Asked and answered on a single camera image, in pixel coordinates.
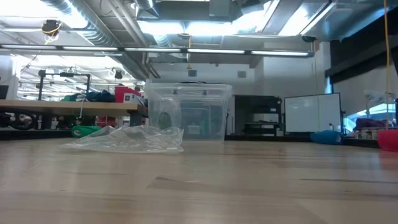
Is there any clear plastic bag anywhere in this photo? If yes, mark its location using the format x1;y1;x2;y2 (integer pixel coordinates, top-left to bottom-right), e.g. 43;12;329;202
60;124;185;154

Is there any clear plastic storage bin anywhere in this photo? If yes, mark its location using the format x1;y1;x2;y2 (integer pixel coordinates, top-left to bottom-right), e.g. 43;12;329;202
144;82;233;142

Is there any small green object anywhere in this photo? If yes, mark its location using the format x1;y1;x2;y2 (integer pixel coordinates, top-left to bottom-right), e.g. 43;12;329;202
157;110;174;130

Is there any black shelf unit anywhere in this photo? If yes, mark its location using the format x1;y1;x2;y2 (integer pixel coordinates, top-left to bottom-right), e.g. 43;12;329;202
233;94;284;136

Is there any long linear ceiling light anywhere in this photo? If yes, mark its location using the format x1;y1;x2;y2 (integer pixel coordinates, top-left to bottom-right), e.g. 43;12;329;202
0;44;315;58

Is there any red box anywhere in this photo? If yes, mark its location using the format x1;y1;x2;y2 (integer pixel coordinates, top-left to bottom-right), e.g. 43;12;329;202
114;85;142;103

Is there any dark blue bag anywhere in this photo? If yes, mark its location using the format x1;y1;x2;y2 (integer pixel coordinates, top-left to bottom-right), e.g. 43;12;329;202
85;89;116;103

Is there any whiteboard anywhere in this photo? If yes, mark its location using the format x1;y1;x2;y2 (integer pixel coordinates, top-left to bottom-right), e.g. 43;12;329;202
283;92;343;134

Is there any wooden workbench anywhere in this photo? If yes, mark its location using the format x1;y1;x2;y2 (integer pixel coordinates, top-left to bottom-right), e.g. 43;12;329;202
0;98;149;128

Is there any black cluttered desk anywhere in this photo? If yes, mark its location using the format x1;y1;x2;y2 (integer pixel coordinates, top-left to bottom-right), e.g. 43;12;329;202
343;126;398;141

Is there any purple cloth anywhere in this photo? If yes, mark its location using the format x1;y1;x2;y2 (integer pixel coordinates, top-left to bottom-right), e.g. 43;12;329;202
354;118;389;130

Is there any black pipe frame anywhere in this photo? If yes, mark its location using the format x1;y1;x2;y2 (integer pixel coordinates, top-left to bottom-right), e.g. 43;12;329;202
37;69;92;101

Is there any green clamp handle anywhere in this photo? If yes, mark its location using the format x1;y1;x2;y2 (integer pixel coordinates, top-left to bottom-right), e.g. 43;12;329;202
71;124;102;139

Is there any blue clamp handle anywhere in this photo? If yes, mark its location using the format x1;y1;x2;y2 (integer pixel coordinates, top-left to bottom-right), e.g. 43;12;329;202
310;129;343;146

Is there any black aluminium table frame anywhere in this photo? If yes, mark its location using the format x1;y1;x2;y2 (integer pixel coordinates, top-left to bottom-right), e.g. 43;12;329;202
0;128;381;149

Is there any black yellow cable reel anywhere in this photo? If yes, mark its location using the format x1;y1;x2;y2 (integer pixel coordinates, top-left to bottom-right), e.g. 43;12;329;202
40;19;62;40

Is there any red clamp handle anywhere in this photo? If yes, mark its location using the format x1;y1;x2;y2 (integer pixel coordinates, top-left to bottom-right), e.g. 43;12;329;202
377;129;398;152

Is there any yellow hanging cable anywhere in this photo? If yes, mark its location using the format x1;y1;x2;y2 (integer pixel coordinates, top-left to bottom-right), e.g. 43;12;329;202
382;0;392;131

